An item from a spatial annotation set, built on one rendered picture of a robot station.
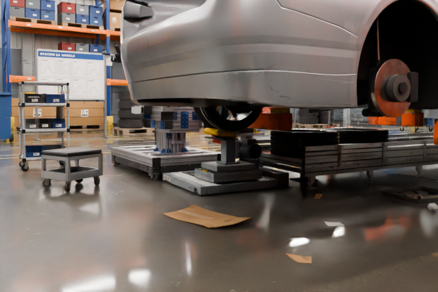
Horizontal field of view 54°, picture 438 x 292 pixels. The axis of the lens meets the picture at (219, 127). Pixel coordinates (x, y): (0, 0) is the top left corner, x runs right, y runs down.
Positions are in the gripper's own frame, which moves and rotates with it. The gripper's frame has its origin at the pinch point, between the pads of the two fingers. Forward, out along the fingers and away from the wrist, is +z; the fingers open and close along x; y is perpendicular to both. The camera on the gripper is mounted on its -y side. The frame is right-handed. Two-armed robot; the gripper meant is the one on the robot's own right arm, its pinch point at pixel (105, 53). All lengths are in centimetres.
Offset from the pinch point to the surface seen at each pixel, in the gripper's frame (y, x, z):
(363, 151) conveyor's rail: 67, -193, -169
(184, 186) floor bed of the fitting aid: 108, -100, -25
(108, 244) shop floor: 100, -181, 104
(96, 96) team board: 99, 480, -283
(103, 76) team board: 53, 482, -299
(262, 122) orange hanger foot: 50, -117, -105
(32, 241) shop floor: 104, -147, 130
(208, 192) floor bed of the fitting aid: 104, -132, -24
